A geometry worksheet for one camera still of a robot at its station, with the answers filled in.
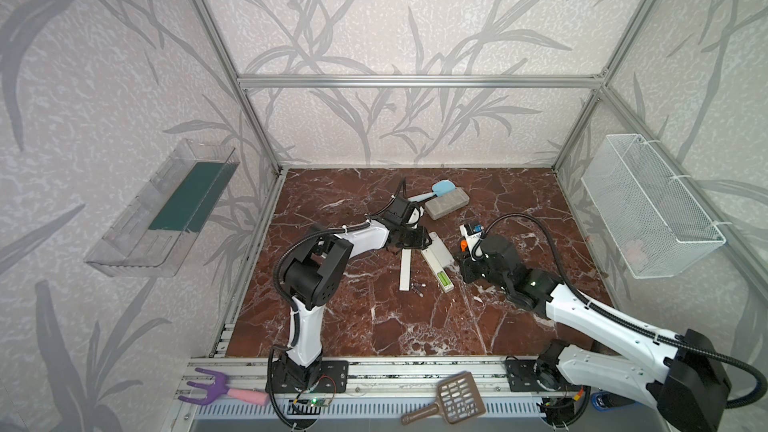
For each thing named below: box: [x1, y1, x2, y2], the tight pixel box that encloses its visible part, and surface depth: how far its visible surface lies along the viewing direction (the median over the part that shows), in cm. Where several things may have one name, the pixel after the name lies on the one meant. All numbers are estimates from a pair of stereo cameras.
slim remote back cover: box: [399, 248, 412, 291], surface depth 95 cm
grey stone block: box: [425, 187, 470, 220], surface depth 108 cm
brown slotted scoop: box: [401, 372, 487, 425], surface depth 72 cm
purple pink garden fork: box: [178, 368, 270, 406], surface depth 73 cm
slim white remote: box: [421, 232, 455, 294], surface depth 94 cm
